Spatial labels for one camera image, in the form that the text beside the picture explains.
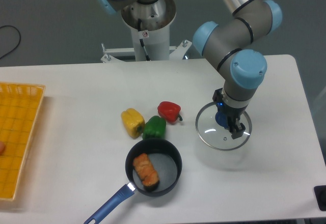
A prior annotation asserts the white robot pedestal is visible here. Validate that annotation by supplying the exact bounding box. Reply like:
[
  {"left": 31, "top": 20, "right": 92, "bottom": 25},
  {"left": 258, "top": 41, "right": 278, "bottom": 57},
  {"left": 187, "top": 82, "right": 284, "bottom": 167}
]
[{"left": 100, "top": 0, "right": 193, "bottom": 63}]

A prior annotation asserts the black cable on floor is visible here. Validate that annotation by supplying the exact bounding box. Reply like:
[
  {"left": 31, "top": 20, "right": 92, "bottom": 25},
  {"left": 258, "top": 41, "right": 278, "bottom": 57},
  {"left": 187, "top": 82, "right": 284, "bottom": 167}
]
[{"left": 0, "top": 25, "right": 21, "bottom": 60}]

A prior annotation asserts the dark blue saucepan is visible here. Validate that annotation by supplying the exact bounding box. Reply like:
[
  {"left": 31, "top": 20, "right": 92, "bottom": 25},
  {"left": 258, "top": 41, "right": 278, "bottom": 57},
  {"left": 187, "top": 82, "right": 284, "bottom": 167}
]
[{"left": 85, "top": 138, "right": 182, "bottom": 223}]

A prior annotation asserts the black device at table edge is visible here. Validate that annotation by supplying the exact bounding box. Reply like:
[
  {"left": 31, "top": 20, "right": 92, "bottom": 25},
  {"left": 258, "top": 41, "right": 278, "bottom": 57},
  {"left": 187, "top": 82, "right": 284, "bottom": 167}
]
[{"left": 314, "top": 185, "right": 326, "bottom": 211}]

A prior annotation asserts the green bell pepper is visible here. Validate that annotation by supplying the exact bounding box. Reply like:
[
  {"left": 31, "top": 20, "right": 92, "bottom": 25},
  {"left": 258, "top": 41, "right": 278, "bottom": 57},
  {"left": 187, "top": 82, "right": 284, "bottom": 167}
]
[{"left": 142, "top": 116, "right": 166, "bottom": 139}]

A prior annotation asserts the grilled salmon piece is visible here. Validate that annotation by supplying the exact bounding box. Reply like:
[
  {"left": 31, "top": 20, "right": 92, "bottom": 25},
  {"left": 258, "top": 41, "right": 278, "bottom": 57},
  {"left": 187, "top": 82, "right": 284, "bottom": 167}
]
[{"left": 132, "top": 153, "right": 160, "bottom": 191}]

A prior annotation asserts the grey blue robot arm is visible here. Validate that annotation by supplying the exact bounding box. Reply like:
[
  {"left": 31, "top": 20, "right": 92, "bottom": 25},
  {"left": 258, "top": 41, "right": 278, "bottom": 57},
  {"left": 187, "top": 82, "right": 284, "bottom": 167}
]
[{"left": 99, "top": 0, "right": 283, "bottom": 139}]

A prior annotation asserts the glass pot lid blue knob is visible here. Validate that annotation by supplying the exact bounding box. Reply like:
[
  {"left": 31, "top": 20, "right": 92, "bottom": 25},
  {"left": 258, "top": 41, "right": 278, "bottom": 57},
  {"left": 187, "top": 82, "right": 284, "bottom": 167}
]
[{"left": 195, "top": 102, "right": 252, "bottom": 151}]

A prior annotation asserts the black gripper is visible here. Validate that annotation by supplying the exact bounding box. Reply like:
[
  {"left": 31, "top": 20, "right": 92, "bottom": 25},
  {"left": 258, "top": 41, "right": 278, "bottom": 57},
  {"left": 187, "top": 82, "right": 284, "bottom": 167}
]
[{"left": 212, "top": 88, "right": 247, "bottom": 139}]

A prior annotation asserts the yellow bell pepper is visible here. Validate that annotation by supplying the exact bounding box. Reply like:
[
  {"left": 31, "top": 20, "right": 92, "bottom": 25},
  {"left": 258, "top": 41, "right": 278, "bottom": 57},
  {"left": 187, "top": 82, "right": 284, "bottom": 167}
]
[{"left": 121, "top": 108, "right": 145, "bottom": 139}]

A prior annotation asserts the red bell pepper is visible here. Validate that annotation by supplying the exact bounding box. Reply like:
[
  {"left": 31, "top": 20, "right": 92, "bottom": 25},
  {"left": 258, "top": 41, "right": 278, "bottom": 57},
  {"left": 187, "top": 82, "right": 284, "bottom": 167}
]
[{"left": 157, "top": 101, "right": 183, "bottom": 124}]

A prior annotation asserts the yellow woven basket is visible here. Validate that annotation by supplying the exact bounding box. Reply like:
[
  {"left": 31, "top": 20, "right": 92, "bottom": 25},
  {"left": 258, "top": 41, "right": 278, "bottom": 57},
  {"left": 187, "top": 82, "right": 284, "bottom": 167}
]
[{"left": 1, "top": 82, "right": 46, "bottom": 201}]

